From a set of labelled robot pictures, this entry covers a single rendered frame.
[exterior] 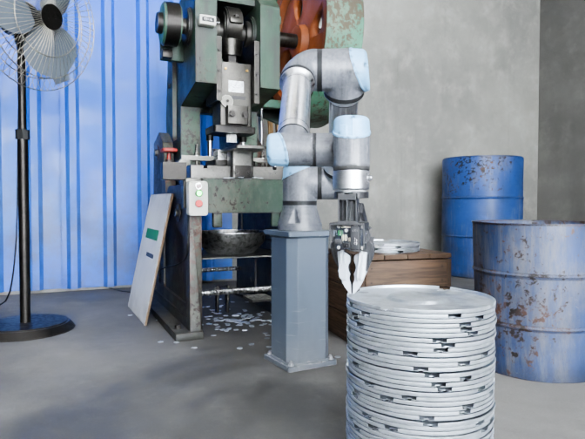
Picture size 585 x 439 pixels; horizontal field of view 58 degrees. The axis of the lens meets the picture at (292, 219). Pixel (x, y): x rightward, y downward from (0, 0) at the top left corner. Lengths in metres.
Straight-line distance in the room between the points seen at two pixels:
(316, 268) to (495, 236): 0.58
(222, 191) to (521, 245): 1.17
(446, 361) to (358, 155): 0.42
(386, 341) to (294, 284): 0.77
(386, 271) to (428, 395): 1.03
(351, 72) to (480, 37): 3.63
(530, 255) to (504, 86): 3.52
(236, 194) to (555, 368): 1.33
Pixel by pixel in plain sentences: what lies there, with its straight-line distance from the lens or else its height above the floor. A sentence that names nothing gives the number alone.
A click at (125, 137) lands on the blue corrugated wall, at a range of 3.54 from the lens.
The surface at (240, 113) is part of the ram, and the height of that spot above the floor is 0.94.
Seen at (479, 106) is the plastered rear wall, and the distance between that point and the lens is 4.92.
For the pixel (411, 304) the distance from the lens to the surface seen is 1.04.
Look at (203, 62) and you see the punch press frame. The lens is 2.39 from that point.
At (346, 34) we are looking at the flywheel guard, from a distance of 2.38.
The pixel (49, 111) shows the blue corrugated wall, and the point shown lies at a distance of 3.53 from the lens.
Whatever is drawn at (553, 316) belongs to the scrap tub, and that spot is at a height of 0.20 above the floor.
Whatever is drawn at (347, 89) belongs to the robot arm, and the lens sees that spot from 1.51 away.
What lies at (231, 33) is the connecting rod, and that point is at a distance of 2.53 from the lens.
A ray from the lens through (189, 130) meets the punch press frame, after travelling 2.63.
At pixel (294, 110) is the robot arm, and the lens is 1.27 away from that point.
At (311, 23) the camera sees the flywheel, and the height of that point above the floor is 1.39.
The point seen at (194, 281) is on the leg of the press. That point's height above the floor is 0.23.
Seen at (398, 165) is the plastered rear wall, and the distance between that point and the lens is 4.33.
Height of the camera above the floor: 0.54
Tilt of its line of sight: 2 degrees down
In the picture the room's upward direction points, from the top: straight up
